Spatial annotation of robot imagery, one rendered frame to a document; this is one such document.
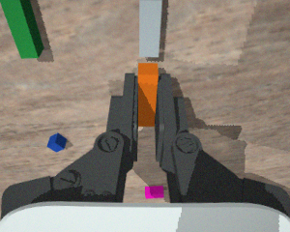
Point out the orange rod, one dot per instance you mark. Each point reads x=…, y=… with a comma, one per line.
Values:
x=147, y=93

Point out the small blue block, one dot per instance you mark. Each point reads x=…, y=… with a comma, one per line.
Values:
x=57, y=142

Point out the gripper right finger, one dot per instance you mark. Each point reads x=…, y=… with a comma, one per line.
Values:
x=201, y=178

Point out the small magenta block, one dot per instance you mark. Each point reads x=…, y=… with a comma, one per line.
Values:
x=154, y=192

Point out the grey rod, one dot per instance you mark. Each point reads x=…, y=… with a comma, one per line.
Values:
x=149, y=27

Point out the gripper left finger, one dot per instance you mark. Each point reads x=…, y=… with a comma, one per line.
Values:
x=98, y=175

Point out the green flat bar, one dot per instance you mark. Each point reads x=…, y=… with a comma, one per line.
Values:
x=24, y=28

